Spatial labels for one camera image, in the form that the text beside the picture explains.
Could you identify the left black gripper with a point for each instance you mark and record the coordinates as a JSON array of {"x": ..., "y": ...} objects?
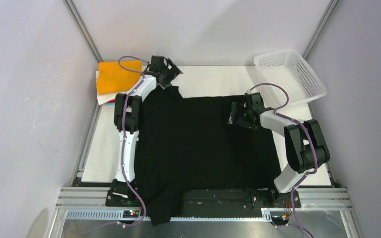
[{"x": 172, "y": 72}]

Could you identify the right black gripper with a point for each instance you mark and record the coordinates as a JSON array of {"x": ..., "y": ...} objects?
[{"x": 239, "y": 108}]

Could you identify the black t-shirt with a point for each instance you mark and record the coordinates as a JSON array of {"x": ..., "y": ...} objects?
[{"x": 186, "y": 144}]

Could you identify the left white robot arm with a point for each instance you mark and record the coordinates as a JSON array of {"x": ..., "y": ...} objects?
[{"x": 128, "y": 121}]

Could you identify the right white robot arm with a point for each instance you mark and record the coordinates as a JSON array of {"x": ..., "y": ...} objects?
[{"x": 305, "y": 146}]

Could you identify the orange folded t-shirt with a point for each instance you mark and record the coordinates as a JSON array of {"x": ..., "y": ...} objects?
[{"x": 112, "y": 78}]

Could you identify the white plastic mesh basket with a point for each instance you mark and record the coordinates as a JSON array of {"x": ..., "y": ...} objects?
[{"x": 289, "y": 70}]

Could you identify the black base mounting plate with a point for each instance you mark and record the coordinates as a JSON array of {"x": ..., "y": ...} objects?
[{"x": 209, "y": 204}]

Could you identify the aluminium frame rail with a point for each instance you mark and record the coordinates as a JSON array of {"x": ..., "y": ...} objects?
[{"x": 89, "y": 203}]

